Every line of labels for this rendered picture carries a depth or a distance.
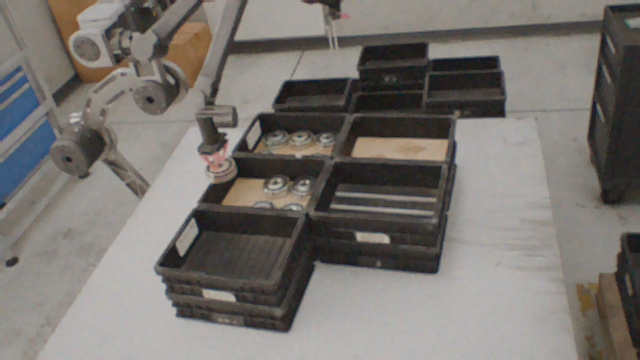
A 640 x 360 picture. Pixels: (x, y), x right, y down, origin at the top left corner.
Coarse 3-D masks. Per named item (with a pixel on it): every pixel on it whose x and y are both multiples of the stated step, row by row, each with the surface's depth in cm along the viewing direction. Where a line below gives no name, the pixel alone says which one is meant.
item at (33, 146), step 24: (24, 72) 346; (0, 96) 329; (24, 96) 347; (0, 120) 329; (48, 120) 367; (24, 144) 347; (48, 144) 367; (0, 168) 329; (24, 168) 347; (0, 192) 329
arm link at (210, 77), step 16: (240, 0) 169; (224, 16) 171; (240, 16) 172; (224, 32) 172; (224, 48) 173; (208, 64) 176; (224, 64) 177; (208, 80) 176; (192, 96) 178; (208, 96) 177
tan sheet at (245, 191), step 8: (240, 184) 220; (248, 184) 219; (256, 184) 218; (232, 192) 217; (240, 192) 216; (248, 192) 215; (256, 192) 214; (224, 200) 213; (232, 200) 213; (240, 200) 212; (248, 200) 211; (256, 200) 210; (272, 200) 209; (280, 200) 208; (288, 200) 207; (296, 200) 207
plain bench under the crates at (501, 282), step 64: (192, 128) 286; (512, 128) 244; (192, 192) 243; (512, 192) 212; (128, 256) 217; (448, 256) 192; (512, 256) 187; (64, 320) 196; (128, 320) 191; (320, 320) 179; (384, 320) 175; (448, 320) 171; (512, 320) 168
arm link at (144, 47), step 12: (180, 0) 173; (192, 0) 173; (204, 0) 174; (168, 12) 175; (180, 12) 174; (192, 12) 175; (156, 24) 177; (168, 24) 176; (180, 24) 176; (144, 36) 176; (156, 36) 175; (168, 36) 177; (132, 48) 178; (144, 48) 177; (156, 48) 178; (168, 48) 185; (144, 60) 178
